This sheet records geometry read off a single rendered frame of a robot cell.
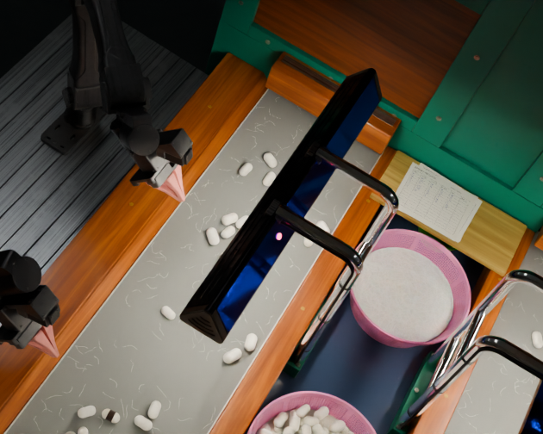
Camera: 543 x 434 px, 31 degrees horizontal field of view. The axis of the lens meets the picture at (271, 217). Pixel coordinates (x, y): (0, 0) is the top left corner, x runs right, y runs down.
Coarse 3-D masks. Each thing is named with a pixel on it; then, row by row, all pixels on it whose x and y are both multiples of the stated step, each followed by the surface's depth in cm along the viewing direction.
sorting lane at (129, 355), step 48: (240, 144) 215; (288, 144) 219; (192, 192) 206; (240, 192) 209; (336, 192) 215; (192, 240) 200; (144, 288) 192; (192, 288) 194; (288, 288) 199; (96, 336) 184; (144, 336) 186; (192, 336) 189; (240, 336) 191; (48, 384) 177; (96, 384) 179; (144, 384) 181; (192, 384) 184; (48, 432) 173; (96, 432) 175; (144, 432) 177; (192, 432) 179
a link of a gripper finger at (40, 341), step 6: (36, 336) 162; (42, 336) 163; (30, 342) 167; (36, 342) 163; (42, 342) 164; (48, 342) 165; (42, 348) 167; (48, 348) 165; (48, 354) 168; (54, 354) 167
